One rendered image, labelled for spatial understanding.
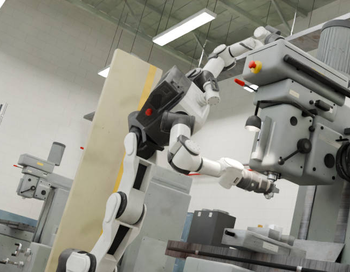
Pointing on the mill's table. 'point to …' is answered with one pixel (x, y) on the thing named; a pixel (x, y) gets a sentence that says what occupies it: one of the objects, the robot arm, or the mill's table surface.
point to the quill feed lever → (305, 144)
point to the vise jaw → (265, 232)
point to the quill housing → (283, 141)
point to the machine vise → (262, 243)
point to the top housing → (278, 59)
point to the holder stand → (210, 226)
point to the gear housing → (296, 90)
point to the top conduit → (318, 76)
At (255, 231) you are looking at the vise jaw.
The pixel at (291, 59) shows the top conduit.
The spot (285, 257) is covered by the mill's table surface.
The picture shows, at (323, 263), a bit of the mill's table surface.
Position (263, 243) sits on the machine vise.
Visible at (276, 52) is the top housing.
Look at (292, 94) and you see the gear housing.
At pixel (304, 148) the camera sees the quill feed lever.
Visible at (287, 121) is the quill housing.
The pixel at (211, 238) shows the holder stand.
